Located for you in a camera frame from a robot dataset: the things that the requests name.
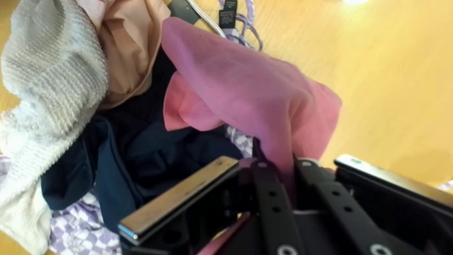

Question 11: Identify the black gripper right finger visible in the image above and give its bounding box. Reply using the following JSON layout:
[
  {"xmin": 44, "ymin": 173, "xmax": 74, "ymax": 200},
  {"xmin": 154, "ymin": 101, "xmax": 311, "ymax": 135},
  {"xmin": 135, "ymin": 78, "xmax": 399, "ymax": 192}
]
[{"xmin": 294, "ymin": 153, "xmax": 453, "ymax": 255}]

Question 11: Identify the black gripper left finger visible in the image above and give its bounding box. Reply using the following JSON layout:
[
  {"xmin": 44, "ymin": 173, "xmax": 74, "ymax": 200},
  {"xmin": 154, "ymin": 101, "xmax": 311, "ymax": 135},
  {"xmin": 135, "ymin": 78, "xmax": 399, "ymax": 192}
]
[{"xmin": 118, "ymin": 155, "xmax": 306, "ymax": 255}]

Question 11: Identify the pink shirt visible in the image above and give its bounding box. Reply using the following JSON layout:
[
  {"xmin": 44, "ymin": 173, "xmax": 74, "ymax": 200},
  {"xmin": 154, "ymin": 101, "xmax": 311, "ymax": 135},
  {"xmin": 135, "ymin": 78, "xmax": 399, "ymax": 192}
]
[{"xmin": 160, "ymin": 17, "xmax": 344, "ymax": 255}]

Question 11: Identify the navy dark garment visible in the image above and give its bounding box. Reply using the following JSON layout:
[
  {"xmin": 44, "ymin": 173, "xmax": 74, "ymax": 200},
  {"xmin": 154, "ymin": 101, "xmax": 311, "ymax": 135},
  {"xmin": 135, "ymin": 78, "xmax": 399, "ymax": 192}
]
[{"xmin": 41, "ymin": 48, "xmax": 256, "ymax": 233}]

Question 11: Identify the thin white cable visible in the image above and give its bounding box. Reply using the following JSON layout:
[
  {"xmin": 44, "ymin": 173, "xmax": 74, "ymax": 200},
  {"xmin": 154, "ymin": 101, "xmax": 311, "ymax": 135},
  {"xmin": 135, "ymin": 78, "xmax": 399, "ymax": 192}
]
[{"xmin": 185, "ymin": 0, "xmax": 229, "ymax": 40}]

